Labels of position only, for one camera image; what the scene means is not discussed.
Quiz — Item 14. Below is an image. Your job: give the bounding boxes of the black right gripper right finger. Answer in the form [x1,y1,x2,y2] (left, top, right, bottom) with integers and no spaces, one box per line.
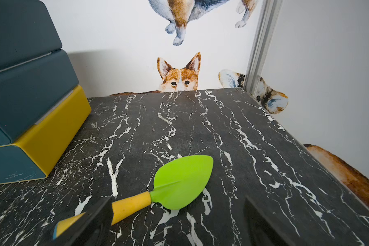
[244,196,295,246]

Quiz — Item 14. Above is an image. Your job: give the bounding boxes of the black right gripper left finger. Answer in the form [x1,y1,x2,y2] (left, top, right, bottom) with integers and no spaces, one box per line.
[46,197,113,246]

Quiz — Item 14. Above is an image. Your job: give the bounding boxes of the teal drawer cabinet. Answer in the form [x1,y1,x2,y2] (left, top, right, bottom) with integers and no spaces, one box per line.
[0,1,91,185]

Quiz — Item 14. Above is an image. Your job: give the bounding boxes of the green toy trowel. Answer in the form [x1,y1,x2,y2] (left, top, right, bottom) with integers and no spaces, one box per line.
[53,155,214,240]

